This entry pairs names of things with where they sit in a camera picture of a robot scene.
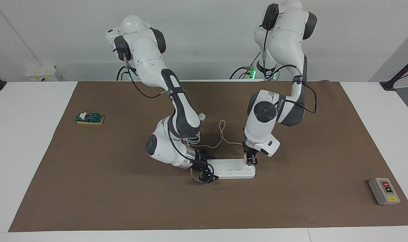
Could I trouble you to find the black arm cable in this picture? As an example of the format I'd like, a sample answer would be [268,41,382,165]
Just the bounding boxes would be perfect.
[112,45,208,168]
[258,3,317,115]

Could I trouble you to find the green sponge block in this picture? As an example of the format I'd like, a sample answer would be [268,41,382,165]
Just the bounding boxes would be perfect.
[76,112,104,125]

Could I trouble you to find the white power strip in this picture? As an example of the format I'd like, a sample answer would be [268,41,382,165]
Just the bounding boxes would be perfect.
[207,159,256,179]

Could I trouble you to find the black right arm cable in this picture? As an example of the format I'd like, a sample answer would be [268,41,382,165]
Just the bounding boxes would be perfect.
[112,45,208,168]

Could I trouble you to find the pink charging cable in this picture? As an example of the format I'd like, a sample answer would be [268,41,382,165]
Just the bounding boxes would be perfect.
[196,120,245,150]

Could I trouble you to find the black angled stand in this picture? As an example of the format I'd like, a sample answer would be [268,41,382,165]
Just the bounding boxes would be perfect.
[379,54,408,91]

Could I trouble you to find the grey on-off switch box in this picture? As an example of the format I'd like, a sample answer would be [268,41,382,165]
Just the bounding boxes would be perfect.
[368,177,401,206]

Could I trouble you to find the brown table mat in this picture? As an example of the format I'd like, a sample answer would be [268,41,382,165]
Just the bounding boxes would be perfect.
[8,80,408,232]

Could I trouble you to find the white box with yellow labels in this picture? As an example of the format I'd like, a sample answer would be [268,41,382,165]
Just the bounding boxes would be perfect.
[25,65,58,82]

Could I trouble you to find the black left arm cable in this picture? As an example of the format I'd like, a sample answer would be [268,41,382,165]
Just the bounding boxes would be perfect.
[258,3,317,115]

